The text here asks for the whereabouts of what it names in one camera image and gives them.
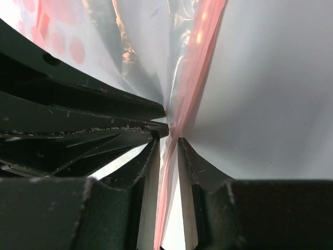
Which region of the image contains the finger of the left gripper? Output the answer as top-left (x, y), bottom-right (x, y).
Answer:
top-left (1, 93), bottom-right (169, 177)
top-left (1, 21), bottom-right (165, 120)

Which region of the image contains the red dotted zip bag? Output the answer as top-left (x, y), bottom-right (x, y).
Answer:
top-left (1, 1), bottom-right (226, 249)

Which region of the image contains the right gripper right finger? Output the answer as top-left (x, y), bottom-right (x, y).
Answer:
top-left (177, 137), bottom-right (332, 249)

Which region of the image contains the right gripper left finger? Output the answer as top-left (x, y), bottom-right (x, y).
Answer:
top-left (1, 139), bottom-right (160, 249)

